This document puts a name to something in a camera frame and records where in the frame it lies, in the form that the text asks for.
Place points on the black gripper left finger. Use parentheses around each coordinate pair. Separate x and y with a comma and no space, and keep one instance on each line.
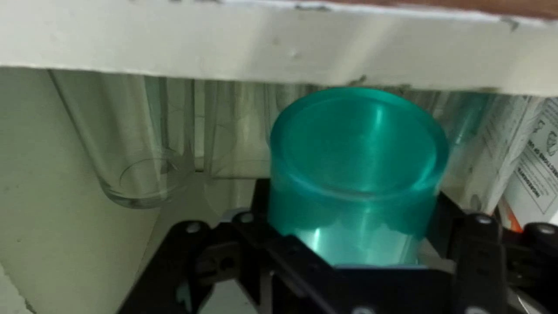
(232,267)

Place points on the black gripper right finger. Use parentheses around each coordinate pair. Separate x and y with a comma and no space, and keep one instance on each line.
(488,267)

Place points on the teal translucent plastic cup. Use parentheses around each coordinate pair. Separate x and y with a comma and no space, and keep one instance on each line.
(359,157)

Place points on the clear drinking glass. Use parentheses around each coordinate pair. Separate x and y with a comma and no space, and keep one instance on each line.
(237,133)
(471,150)
(133,174)

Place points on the white upper wall cabinet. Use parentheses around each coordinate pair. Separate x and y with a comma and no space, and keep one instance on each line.
(232,45)

